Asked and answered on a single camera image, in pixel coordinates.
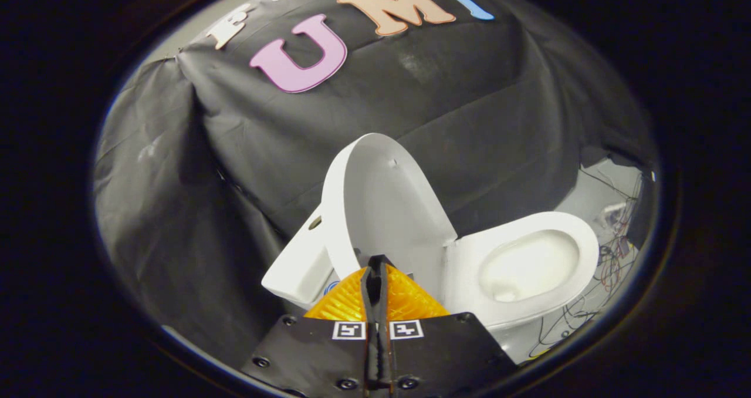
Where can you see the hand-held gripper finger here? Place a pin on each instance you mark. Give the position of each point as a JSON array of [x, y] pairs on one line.
[[369, 327], [384, 327]]

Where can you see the black backdrop cloth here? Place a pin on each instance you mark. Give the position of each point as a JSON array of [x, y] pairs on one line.
[[234, 151]]

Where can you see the white toilet seat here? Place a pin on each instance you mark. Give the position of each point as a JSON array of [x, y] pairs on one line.
[[466, 269]]

